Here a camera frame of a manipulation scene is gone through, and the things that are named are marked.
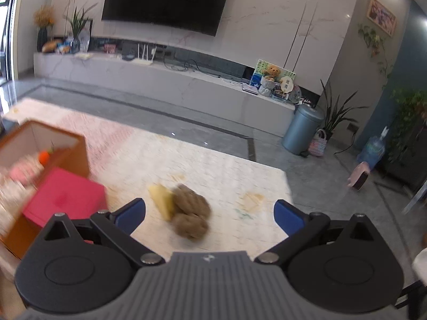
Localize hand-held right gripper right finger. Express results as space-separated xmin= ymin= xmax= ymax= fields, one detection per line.
xmin=255 ymin=199 xmax=379 ymax=264

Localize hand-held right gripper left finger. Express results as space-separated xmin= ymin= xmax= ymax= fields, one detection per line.
xmin=43 ymin=198 xmax=165 ymax=267

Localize yellow cloth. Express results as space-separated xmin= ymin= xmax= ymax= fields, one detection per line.
xmin=148 ymin=184 xmax=176 ymax=221

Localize brown plush toy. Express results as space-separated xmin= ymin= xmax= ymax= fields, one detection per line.
xmin=172 ymin=183 xmax=211 ymax=241

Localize red box with pompoms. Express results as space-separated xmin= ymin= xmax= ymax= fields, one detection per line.
xmin=23 ymin=167 xmax=108 ymax=237

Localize orange storage box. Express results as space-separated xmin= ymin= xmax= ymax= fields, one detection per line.
xmin=0 ymin=120 xmax=90 ymax=261

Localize pink knitted hat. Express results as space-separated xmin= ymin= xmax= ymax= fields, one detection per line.
xmin=9 ymin=159 xmax=43 ymax=188

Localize small woven basket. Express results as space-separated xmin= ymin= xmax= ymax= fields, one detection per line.
xmin=309 ymin=129 xmax=327 ymax=157

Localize pink heater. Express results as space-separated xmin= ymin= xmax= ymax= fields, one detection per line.
xmin=347 ymin=162 xmax=371 ymax=191

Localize grey trash bin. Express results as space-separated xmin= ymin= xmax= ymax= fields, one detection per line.
xmin=282 ymin=104 xmax=325 ymax=155

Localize blue water bottle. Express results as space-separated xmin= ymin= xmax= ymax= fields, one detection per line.
xmin=357 ymin=126 xmax=389 ymax=169

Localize long-leaf potted plant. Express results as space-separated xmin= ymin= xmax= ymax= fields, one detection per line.
xmin=318 ymin=80 xmax=369 ymax=141

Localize white marble TV cabinet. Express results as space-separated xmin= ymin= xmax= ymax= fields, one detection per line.
xmin=33 ymin=36 xmax=296 ymax=137

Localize white round fan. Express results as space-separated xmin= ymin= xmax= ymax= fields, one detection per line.
xmin=278 ymin=76 xmax=296 ymax=94

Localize teddy bear bouquet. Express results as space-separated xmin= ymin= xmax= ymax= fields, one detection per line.
xmin=258 ymin=66 xmax=282 ymax=97

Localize green picture card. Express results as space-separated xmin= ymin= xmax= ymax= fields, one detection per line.
xmin=250 ymin=59 xmax=297 ymax=90

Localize green ivy plant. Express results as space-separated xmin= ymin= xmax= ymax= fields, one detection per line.
xmin=389 ymin=88 xmax=427 ymax=165

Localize white router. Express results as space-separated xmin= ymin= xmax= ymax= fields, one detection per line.
xmin=133 ymin=42 xmax=156 ymax=65

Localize brown loaf-shaped item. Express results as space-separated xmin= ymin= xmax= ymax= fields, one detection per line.
xmin=42 ymin=39 xmax=64 ymax=53

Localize green plant in glass vase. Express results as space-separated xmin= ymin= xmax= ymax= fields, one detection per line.
xmin=63 ymin=3 xmax=99 ymax=54

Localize trailing vine plant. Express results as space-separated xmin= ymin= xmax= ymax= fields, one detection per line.
xmin=358 ymin=23 xmax=395 ymax=88

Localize vase with yellow dried flowers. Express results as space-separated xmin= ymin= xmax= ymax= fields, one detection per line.
xmin=33 ymin=5 xmax=56 ymax=53

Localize black television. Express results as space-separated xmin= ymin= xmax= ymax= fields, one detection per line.
xmin=101 ymin=0 xmax=236 ymax=37

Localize black cables on cabinet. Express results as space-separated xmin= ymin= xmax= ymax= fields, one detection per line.
xmin=163 ymin=58 xmax=201 ymax=73

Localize wooden picture frame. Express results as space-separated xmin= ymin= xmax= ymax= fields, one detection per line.
xmin=366 ymin=0 xmax=397 ymax=37

